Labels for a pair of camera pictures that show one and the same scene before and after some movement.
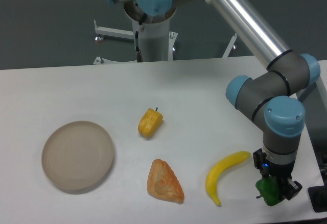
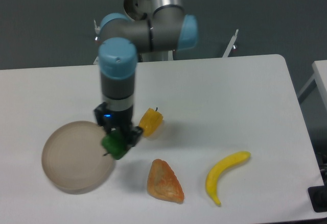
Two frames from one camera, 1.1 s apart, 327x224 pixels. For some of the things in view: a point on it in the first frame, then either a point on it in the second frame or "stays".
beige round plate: x=77 y=155 stays
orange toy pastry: x=163 y=183 stays
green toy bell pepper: x=269 y=189 -> x=115 y=143
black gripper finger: x=264 y=172 -> x=107 y=127
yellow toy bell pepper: x=150 y=122 stays
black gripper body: x=267 y=168 -> x=113 y=119
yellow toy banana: x=215 y=170 stays
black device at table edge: x=318 y=195 stays
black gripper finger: x=292 y=189 -> x=131 y=134
